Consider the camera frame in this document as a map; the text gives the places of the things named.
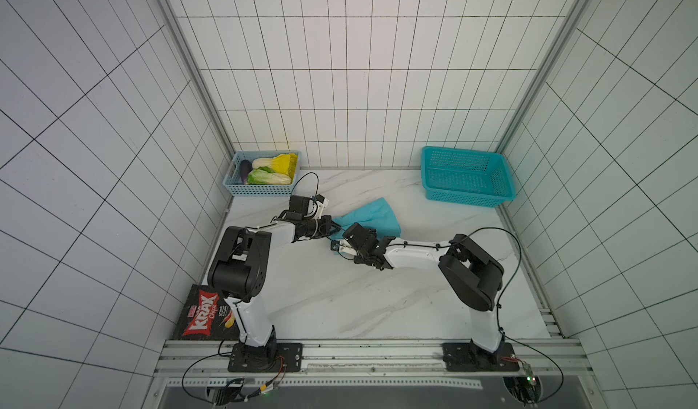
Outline teal long pants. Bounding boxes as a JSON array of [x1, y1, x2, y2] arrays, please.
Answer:
[[330, 198, 402, 241]]

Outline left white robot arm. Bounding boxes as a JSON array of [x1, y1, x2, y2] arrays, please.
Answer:
[[207, 216, 342, 356]]

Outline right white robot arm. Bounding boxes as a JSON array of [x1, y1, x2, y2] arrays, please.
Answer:
[[330, 230, 505, 354]]

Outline light blue perforated basket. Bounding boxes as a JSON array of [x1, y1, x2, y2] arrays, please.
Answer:
[[223, 151, 300, 196]]

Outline green napa cabbage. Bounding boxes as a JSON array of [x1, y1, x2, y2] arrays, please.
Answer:
[[247, 167, 292, 185]]

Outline dark purple eggplant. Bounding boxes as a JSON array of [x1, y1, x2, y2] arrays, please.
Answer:
[[238, 159, 253, 185]]

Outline teal plastic basket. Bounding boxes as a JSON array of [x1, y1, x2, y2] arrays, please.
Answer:
[[421, 147, 516, 208]]

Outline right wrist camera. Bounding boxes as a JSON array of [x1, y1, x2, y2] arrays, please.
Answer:
[[343, 223, 379, 250]]

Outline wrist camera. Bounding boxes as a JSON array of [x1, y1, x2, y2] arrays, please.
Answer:
[[285, 195, 325, 221], [343, 223, 379, 250]]

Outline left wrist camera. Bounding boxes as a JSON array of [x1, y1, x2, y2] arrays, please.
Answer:
[[285, 195, 325, 221]]

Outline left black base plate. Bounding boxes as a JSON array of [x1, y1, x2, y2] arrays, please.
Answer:
[[227, 342, 304, 374]]

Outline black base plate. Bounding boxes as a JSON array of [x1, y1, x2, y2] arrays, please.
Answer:
[[442, 342, 520, 373], [227, 342, 304, 374]]

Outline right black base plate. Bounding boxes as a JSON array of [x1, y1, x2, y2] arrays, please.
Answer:
[[442, 342, 520, 373]]

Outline right base cable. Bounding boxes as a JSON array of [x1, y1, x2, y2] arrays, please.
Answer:
[[462, 226, 565, 405]]

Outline left base cable bundle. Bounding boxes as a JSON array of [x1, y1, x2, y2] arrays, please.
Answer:
[[179, 348, 287, 405]]

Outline aluminium mounting rail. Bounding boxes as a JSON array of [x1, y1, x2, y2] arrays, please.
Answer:
[[144, 339, 605, 408]]

